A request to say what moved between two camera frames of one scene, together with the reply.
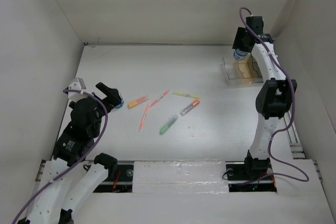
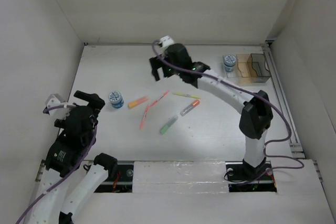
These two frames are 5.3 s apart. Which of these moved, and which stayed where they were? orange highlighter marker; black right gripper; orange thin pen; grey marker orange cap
Moved: black right gripper
Stayed: orange highlighter marker; orange thin pen; grey marker orange cap
